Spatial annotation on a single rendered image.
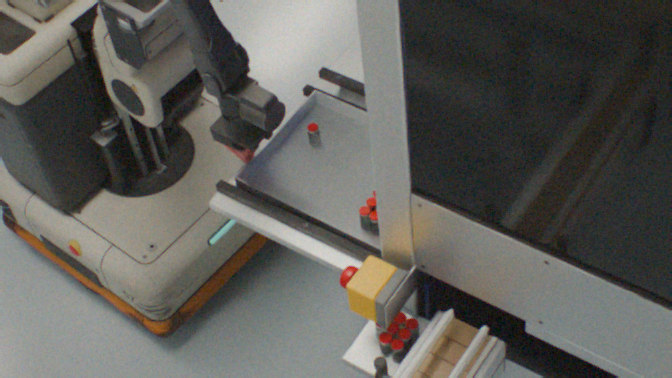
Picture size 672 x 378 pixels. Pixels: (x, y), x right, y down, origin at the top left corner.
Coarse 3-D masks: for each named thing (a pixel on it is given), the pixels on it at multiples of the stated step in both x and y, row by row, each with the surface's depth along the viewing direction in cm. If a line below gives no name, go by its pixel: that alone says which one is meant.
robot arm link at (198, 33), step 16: (176, 0) 179; (192, 0) 178; (208, 0) 181; (192, 16) 180; (208, 16) 182; (192, 32) 183; (208, 32) 183; (224, 32) 185; (192, 48) 186; (208, 48) 184; (224, 48) 186; (240, 48) 189; (208, 64) 186; (224, 64) 188; (240, 64) 190; (224, 80) 188
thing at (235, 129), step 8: (224, 120) 199; (232, 120) 198; (240, 120) 198; (216, 128) 203; (224, 128) 203; (232, 128) 199; (240, 128) 199; (248, 128) 200; (256, 128) 202; (224, 136) 202; (232, 136) 201; (240, 136) 201; (248, 136) 201; (256, 136) 201; (264, 136) 201; (240, 144) 201; (248, 144) 200; (256, 144) 200
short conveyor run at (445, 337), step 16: (432, 320) 180; (448, 320) 177; (432, 336) 174; (448, 336) 178; (464, 336) 178; (480, 336) 173; (416, 352) 177; (432, 352) 177; (448, 352) 177; (464, 352) 176; (480, 352) 176; (496, 352) 175; (384, 368) 169; (400, 368) 175; (416, 368) 172; (432, 368) 175; (448, 368) 175; (464, 368) 171; (480, 368) 174; (496, 368) 179
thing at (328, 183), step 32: (320, 96) 218; (288, 128) 215; (320, 128) 216; (352, 128) 215; (256, 160) 209; (288, 160) 212; (320, 160) 211; (352, 160) 210; (256, 192) 205; (288, 192) 207; (320, 192) 206; (352, 192) 205; (320, 224) 199; (352, 224) 201
